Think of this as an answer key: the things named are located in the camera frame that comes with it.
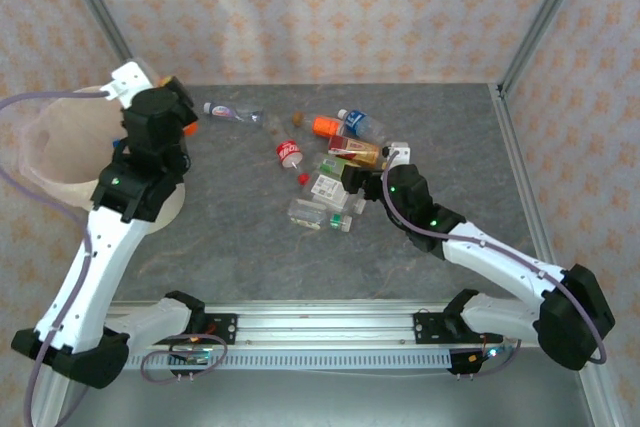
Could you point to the red label cola bottle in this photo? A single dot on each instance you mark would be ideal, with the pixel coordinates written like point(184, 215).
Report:
point(288, 151)

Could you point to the orange juice carton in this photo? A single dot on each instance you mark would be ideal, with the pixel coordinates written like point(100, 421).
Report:
point(355, 149)

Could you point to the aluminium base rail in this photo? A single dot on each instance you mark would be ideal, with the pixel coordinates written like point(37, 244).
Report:
point(325, 329)

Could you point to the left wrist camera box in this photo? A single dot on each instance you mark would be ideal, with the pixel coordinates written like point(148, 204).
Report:
point(127, 79)

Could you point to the aluminium side rail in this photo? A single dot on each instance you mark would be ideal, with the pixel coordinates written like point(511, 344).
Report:
point(517, 147)

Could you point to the green circuit board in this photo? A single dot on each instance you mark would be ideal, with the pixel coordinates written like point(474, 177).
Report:
point(492, 352)
point(192, 358)

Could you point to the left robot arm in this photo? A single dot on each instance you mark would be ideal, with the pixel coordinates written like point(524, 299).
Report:
point(107, 257)

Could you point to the green label clear bottle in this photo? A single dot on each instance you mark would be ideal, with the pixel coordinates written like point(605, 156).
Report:
point(330, 164)

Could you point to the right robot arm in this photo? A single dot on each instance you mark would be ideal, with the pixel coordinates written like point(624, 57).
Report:
point(500, 257)

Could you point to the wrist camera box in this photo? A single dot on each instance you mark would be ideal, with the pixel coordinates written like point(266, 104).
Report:
point(400, 152)
point(127, 79)

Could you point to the white label clear bottle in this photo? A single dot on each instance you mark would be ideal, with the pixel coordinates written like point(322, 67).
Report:
point(325, 187)

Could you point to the aluminium frame post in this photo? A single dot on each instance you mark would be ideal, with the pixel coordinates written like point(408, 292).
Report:
point(597, 397)
point(545, 17)
point(47, 409)
point(101, 12)

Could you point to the orange label brown cap bottle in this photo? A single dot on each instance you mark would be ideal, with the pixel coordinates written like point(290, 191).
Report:
point(327, 126)

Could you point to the cream plastic bin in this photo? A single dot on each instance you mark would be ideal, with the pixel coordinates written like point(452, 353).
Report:
point(172, 207)

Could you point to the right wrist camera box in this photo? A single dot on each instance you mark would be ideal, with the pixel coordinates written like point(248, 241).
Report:
point(400, 152)

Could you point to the clear square bottle green cap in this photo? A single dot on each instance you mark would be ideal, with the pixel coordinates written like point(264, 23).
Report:
point(312, 214)

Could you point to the short blue label bottle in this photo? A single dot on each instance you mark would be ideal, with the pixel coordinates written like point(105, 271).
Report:
point(356, 120)

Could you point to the purple label plastic bottle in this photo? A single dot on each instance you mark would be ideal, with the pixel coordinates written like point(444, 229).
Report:
point(232, 111)

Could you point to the pink plastic bin liner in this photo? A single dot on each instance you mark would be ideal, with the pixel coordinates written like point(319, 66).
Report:
point(60, 147)

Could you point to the clear plastic bottle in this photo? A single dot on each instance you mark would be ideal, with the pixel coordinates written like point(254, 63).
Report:
point(274, 127)

